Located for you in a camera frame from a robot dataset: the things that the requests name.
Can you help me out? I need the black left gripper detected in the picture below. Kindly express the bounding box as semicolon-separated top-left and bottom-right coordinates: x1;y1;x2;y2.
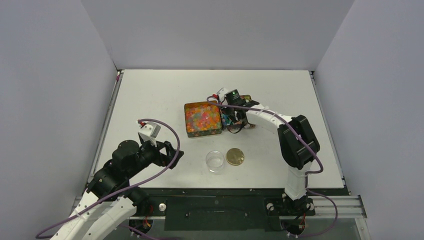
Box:
127;136;184;178

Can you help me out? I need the tin of pastel star candies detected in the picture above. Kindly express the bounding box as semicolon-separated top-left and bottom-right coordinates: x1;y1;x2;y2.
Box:
220;95;260;132

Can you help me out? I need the tin of translucent star candies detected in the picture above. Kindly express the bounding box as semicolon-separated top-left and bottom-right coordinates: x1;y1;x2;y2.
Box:
184;101;223;138

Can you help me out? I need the clear round plastic container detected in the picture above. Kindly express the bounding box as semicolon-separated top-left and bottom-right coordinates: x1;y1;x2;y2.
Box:
205;150;225;173

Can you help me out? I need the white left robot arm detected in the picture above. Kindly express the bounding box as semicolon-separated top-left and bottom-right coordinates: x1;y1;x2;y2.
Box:
51;140;184;240

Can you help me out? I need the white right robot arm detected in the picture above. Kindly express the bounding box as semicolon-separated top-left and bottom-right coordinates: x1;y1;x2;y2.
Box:
215;88;324;214

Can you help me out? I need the gold round lid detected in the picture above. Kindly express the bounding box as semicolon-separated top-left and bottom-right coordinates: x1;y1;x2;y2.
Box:
225;148;245;166

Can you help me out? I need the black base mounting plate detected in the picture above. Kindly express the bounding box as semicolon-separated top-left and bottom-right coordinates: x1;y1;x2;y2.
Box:
129;188;348;236

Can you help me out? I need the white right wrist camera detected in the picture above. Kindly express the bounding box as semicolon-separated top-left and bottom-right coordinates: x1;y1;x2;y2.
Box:
216;87;229;102

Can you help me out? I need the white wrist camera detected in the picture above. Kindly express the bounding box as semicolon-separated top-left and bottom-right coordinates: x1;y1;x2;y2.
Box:
216;87;229;102
138;120;161;147

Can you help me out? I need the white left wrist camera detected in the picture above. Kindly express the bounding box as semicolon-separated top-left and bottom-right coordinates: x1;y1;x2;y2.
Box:
138;120;161;147

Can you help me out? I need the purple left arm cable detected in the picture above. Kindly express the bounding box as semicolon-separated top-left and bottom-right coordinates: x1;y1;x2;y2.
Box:
34;118;181;240

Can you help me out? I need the aluminium rail frame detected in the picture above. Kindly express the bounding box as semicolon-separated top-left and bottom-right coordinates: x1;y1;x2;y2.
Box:
311;195;367;219

